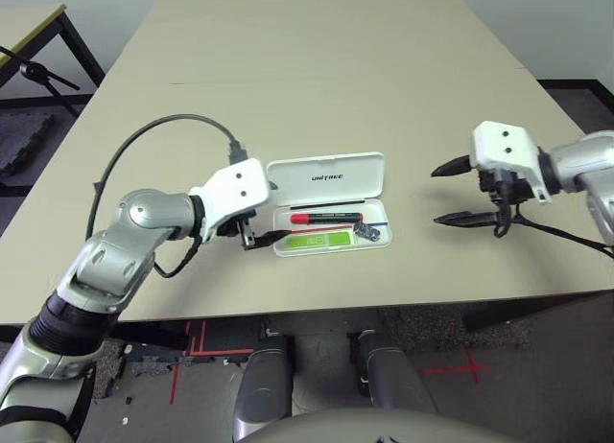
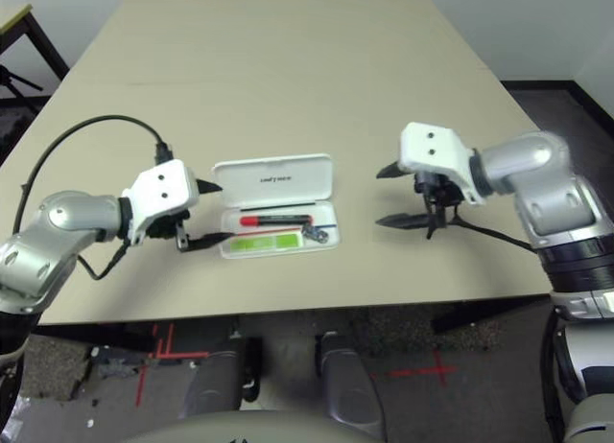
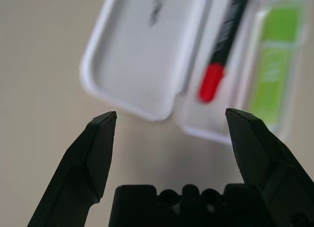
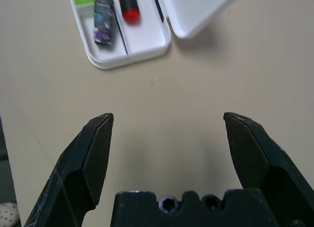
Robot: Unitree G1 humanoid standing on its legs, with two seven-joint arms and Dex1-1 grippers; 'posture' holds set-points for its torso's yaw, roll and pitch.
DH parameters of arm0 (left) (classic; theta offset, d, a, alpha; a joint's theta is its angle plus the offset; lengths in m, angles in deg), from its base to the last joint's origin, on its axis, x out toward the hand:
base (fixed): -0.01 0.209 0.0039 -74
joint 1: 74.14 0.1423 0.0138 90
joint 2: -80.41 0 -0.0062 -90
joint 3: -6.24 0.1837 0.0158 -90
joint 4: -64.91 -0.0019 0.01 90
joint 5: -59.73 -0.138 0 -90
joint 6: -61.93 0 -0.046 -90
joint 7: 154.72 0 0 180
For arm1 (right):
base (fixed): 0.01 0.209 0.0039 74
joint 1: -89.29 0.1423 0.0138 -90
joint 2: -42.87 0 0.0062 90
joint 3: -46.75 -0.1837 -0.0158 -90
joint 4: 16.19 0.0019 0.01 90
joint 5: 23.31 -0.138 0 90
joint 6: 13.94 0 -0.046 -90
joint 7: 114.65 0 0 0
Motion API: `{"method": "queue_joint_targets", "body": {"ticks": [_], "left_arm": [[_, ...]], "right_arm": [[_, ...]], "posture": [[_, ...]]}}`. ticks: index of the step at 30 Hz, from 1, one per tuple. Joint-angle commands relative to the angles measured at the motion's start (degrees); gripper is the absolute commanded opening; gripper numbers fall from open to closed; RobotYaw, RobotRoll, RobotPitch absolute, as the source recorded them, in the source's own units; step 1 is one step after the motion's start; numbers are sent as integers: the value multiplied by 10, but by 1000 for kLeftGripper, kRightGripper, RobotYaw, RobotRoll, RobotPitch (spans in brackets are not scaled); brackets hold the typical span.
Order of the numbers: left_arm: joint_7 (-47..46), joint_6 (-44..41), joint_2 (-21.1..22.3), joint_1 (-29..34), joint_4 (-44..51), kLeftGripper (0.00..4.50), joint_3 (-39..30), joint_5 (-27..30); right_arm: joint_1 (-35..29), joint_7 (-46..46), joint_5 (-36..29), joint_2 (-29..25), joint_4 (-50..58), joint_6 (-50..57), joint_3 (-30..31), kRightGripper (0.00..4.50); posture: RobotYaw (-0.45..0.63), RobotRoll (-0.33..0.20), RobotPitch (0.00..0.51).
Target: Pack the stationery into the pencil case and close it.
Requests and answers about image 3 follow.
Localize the black marker with red cap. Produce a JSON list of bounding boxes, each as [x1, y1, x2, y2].
[[198, 0, 250, 104]]

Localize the white plastic pencil case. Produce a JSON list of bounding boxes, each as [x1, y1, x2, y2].
[[79, 0, 314, 149]]

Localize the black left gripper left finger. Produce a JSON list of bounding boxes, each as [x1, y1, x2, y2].
[[26, 111, 118, 227]]

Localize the green correction tape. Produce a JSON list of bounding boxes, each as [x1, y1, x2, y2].
[[247, 0, 307, 139]]

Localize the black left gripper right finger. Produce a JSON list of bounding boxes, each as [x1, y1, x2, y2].
[[225, 108, 314, 227]]

